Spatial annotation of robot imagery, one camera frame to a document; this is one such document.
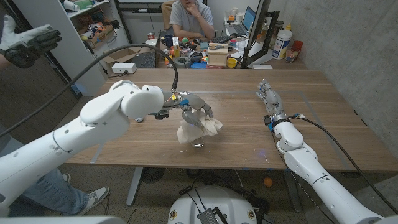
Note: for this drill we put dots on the white power strip box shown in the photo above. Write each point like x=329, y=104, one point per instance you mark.
x=123, y=68

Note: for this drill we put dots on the operator bare forearm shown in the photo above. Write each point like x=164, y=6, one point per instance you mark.
x=3, y=62

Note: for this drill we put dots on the seated person in grey shirt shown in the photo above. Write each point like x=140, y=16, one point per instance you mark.
x=186, y=18

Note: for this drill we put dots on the open cardboard box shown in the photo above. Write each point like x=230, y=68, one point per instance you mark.
x=122, y=56

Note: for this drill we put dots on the white bowl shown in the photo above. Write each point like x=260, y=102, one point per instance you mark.
x=151, y=42

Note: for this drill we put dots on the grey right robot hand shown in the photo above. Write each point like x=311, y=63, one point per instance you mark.
x=273, y=102

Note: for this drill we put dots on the cardboard box of tools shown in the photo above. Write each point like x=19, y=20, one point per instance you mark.
x=99, y=37

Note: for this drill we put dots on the beige cloth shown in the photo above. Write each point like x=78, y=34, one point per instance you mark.
x=189, y=132

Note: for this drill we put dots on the open laptop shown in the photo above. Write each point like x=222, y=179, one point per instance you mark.
x=247, y=18

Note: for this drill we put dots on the orange ball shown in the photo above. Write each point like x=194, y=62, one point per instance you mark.
x=268, y=182

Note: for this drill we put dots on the yellow cup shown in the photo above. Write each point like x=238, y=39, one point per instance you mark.
x=231, y=63

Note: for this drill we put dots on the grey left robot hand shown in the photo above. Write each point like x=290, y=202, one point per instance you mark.
x=192, y=101

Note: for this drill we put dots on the clear glass cup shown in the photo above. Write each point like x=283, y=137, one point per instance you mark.
x=197, y=143

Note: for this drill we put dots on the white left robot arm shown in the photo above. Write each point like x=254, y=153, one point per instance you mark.
x=102, y=115

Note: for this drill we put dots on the white canister with blue label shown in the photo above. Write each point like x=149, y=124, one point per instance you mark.
x=281, y=45

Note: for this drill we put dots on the small white ball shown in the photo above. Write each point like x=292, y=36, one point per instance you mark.
x=140, y=119

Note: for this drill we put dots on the grey tape roll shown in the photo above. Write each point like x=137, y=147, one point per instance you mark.
x=183, y=63

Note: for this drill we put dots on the blue flat container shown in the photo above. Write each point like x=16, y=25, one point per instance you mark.
x=199, y=66

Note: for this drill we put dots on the grey table leg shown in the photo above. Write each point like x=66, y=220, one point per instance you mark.
x=134, y=186
x=293, y=193

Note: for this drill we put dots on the red soda can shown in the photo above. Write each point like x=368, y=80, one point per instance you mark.
x=150, y=35

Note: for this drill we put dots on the small wooden box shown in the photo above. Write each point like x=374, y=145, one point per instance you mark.
x=217, y=56

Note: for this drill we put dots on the white flat device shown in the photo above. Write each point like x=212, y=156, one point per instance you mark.
x=262, y=66

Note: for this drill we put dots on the red cup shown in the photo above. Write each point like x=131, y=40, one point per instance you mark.
x=297, y=45

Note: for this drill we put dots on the yellow bottle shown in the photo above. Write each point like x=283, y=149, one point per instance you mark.
x=288, y=27

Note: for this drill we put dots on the grey and white sneaker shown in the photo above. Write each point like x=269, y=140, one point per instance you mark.
x=66, y=178
x=94, y=197

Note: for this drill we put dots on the dark blue mug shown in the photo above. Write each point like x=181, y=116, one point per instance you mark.
x=168, y=41

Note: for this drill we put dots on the white shelf unit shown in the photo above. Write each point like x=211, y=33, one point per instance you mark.
x=77, y=53

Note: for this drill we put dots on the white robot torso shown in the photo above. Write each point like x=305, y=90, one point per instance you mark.
x=214, y=199

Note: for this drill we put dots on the black round fan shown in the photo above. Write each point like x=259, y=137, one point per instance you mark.
x=152, y=175

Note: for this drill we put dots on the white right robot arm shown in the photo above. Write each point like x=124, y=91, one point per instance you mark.
x=308, y=161

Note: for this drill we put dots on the black computer monitor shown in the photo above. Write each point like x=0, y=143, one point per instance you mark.
x=256, y=28

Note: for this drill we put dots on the black keyboard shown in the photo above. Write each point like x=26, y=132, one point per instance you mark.
x=146, y=60
x=221, y=39

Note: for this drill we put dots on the black monitor stand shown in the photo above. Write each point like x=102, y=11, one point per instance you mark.
x=273, y=21

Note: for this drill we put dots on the glass jar with colourful items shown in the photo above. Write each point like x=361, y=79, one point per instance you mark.
x=291, y=55

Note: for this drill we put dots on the black and white teleoperation glove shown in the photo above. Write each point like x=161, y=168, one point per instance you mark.
x=25, y=49

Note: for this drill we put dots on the operator blue jeans leg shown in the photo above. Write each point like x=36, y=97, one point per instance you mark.
x=59, y=196

